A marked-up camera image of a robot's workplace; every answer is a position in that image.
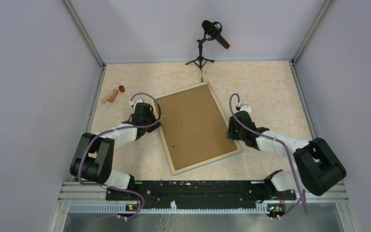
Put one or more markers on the black microphone on tripod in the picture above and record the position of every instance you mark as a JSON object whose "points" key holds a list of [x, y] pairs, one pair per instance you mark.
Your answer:
{"points": [[212, 32]]}

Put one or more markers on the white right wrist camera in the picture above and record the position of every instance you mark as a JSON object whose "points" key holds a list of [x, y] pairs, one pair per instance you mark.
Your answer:
{"points": [[243, 107]]}

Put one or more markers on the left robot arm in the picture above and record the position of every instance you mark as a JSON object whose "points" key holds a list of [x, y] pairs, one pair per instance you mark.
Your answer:
{"points": [[93, 157]]}

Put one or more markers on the wooden picture frame blue edge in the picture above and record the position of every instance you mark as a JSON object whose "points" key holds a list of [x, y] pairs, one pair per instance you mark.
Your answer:
{"points": [[176, 160]]}

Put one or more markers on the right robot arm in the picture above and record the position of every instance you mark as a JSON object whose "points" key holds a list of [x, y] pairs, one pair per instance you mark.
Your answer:
{"points": [[316, 166]]}

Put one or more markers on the wooden block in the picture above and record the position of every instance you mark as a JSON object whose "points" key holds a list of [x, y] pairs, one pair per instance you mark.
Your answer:
{"points": [[113, 96], [104, 99]]}

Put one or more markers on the brown backing board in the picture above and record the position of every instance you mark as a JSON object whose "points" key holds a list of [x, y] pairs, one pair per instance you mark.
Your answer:
{"points": [[195, 128]]}

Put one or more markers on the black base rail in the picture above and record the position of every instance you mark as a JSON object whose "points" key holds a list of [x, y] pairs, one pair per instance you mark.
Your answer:
{"points": [[232, 194]]}

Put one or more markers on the small brown cylinder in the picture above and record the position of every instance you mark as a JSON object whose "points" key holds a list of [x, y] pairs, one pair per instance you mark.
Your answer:
{"points": [[121, 88]]}

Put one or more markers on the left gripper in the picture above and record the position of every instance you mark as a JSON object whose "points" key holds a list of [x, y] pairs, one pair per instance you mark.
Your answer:
{"points": [[154, 127]]}

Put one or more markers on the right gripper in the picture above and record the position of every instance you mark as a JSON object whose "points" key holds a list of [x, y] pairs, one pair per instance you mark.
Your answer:
{"points": [[230, 134]]}

